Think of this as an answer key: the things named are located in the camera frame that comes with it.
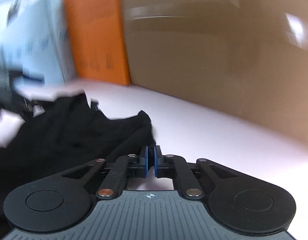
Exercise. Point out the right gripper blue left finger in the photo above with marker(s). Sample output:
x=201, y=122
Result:
x=144, y=162

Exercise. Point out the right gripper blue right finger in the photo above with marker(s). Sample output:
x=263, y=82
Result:
x=158, y=159

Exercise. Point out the black t-shirt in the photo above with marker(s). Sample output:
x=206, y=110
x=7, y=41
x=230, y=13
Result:
x=70, y=132

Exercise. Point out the light blue cardboard box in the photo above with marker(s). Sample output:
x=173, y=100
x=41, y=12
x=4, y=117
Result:
x=34, y=39

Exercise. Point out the orange cardboard box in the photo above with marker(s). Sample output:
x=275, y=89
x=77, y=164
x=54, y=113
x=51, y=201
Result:
x=95, y=31

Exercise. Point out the brown cardboard box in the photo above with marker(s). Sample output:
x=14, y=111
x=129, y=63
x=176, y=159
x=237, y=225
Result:
x=247, y=58

